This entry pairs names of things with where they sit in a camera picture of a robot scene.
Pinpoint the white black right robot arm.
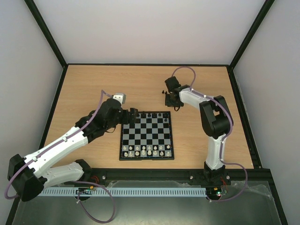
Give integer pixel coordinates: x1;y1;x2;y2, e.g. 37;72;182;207
165;76;233;184

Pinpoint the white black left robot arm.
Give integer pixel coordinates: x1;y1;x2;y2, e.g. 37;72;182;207
7;97;138;202

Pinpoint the black and white chessboard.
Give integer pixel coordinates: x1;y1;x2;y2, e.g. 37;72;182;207
119;111;174;161

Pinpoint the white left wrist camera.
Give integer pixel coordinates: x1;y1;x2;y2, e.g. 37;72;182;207
112;93;126;105

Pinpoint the white cable duct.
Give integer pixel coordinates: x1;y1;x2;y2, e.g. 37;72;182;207
39;187;207;197

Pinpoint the black enclosure frame post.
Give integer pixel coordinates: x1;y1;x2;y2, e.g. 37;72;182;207
24;0;68;68
229;0;275;70

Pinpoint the black enclosure frame post left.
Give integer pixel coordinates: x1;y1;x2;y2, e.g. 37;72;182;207
24;0;68;68

